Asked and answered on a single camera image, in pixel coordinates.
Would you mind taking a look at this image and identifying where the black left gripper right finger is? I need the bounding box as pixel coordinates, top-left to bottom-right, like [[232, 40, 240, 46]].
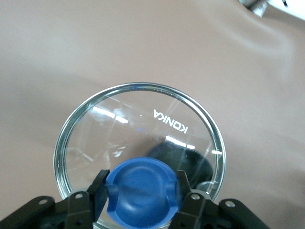
[[170, 169, 272, 229]]

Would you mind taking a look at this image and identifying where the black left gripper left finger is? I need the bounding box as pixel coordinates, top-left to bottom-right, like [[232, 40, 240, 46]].
[[0, 169, 110, 229]]

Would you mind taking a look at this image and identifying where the glass lid with blue knob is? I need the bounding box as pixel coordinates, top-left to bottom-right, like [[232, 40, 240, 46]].
[[53, 82, 226, 229]]

